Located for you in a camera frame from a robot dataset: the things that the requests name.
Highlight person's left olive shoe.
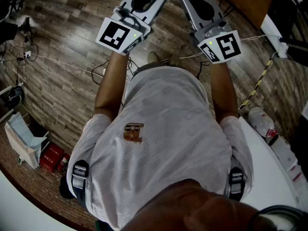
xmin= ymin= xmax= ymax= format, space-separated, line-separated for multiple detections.
xmin=147 ymin=51 xmax=160 ymax=64

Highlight light blue plastic bag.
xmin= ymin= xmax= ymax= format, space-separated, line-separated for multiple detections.
xmin=9 ymin=114 xmax=48 ymax=151

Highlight plain white flat box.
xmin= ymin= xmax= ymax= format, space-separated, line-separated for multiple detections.
xmin=270 ymin=135 xmax=299 ymax=172

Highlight red fire extinguisher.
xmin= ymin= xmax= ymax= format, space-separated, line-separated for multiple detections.
xmin=57 ymin=152 xmax=71 ymax=173

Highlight white box with red label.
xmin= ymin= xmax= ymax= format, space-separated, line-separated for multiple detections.
xmin=287 ymin=164 xmax=304 ymax=185

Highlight clear plastic bottle red label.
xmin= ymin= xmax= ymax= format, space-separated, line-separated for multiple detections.
xmin=247 ymin=106 xmax=280 ymax=146

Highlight person's head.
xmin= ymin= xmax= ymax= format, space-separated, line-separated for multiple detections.
xmin=120 ymin=179 xmax=265 ymax=231

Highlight long white cable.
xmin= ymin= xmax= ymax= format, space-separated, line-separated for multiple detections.
xmin=31 ymin=53 xmax=106 ymax=78

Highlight person's olive shoe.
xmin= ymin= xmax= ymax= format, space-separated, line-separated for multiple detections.
xmin=147 ymin=51 xmax=160 ymax=64
xmin=168 ymin=54 xmax=181 ymax=67

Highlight person's right olive shoe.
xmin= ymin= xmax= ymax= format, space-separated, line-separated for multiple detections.
xmin=168 ymin=54 xmax=181 ymax=67

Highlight red fire extinguisher box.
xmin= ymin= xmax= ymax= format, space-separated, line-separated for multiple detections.
xmin=39 ymin=142 xmax=65 ymax=173

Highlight small grey cylindrical camera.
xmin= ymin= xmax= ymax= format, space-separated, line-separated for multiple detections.
xmin=205 ymin=20 xmax=229 ymax=39

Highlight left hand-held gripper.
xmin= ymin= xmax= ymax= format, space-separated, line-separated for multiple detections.
xmin=95 ymin=0 xmax=170 ymax=55

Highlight black harness strap grey buckle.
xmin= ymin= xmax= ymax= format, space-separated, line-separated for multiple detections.
xmin=59 ymin=159 xmax=90 ymax=202
xmin=228 ymin=167 xmax=246 ymax=202

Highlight person's dark trousers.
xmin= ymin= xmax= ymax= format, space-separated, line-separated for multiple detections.
xmin=133 ymin=63 xmax=176 ymax=76

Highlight person's left forearm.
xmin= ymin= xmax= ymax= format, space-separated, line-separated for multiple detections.
xmin=93 ymin=50 xmax=130 ymax=122

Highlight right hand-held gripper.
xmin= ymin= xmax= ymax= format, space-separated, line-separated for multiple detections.
xmin=179 ymin=0 xmax=243 ymax=64

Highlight person's right forearm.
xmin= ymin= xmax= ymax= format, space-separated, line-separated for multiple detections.
xmin=209 ymin=62 xmax=239 ymax=124

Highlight black head-worn camera headset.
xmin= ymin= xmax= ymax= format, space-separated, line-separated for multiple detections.
xmin=249 ymin=205 xmax=308 ymax=231

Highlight yellow black striped tape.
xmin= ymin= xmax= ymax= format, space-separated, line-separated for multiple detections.
xmin=238 ymin=59 xmax=274 ymax=110

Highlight person's white T-shirt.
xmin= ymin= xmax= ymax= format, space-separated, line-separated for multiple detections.
xmin=66 ymin=65 xmax=255 ymax=231

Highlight white paper bag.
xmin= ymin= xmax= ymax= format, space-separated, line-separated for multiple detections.
xmin=4 ymin=111 xmax=50 ymax=169

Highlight black office chair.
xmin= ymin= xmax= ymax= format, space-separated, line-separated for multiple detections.
xmin=0 ymin=0 xmax=27 ymax=19

